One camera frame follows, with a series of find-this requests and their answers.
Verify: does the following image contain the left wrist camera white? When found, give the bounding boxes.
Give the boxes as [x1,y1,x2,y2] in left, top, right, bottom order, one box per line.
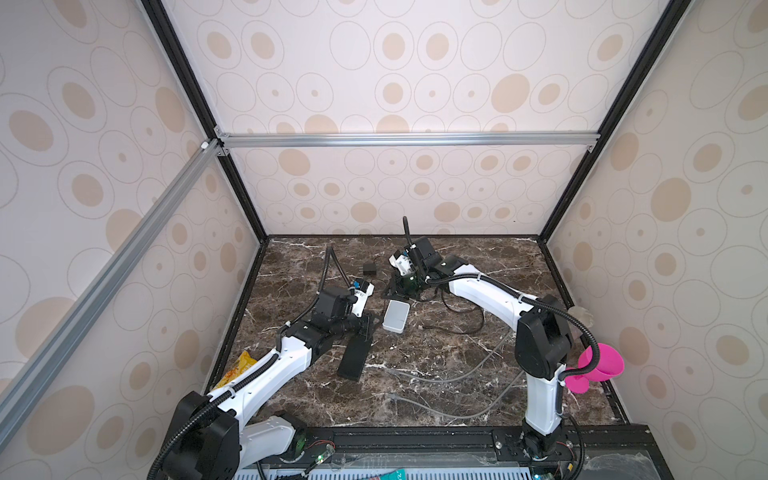
[351,278,374,317]

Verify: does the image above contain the yellow snack bag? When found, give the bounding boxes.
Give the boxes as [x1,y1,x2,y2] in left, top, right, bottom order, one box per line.
[215,351,257,389]

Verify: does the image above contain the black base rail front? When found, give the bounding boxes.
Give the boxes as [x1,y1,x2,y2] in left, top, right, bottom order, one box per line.
[239,424,673,480]

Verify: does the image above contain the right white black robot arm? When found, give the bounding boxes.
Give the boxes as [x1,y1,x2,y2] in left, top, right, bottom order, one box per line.
[389,217,601,460]

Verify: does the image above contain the horizontal aluminium rail back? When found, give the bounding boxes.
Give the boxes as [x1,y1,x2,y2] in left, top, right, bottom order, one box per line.
[203,130,600,152]

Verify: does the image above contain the white network switch box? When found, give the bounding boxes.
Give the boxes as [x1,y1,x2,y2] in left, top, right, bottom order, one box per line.
[382,300,410,334]

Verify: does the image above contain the pink funnel cup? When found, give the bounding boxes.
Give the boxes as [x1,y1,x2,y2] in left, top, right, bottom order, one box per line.
[563,343,625,395]

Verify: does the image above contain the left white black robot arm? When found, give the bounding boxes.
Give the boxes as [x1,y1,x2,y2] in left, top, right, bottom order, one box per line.
[147,275,375,479]

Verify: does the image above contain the diagonal aluminium rail left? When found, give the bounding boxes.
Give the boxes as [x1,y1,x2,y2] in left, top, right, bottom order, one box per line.
[1,138,222,449]

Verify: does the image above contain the grey ethernet cable lower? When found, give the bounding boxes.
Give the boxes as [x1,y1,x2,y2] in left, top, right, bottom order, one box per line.
[383,368,529,421]

